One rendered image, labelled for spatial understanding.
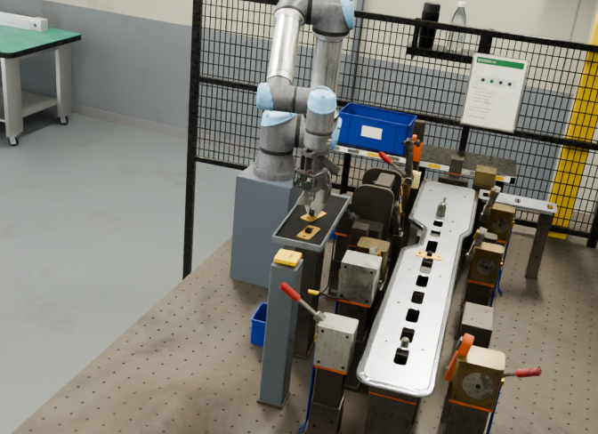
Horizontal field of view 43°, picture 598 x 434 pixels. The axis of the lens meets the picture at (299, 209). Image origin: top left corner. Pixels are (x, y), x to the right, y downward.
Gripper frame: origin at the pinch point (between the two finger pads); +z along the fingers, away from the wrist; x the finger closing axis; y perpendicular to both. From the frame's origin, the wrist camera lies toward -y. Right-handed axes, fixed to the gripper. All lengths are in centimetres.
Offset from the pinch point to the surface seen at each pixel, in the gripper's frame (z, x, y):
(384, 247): 9.8, 17.8, -12.9
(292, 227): 1.9, 0.1, 10.4
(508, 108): -7, 4, -134
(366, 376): 18, 42, 34
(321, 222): 1.9, 4.2, 1.7
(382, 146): 13, -33, -99
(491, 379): 15, 66, 18
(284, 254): 1.9, 8.5, 25.0
